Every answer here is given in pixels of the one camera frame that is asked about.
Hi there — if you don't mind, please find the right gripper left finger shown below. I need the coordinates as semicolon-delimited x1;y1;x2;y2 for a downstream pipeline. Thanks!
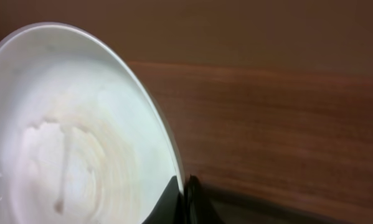
143;176;185;224

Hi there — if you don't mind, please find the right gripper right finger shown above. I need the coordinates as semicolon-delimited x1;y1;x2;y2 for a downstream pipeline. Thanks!
184;175;224;224

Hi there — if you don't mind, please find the white plate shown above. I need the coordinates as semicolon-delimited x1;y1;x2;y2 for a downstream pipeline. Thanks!
0;22;184;223

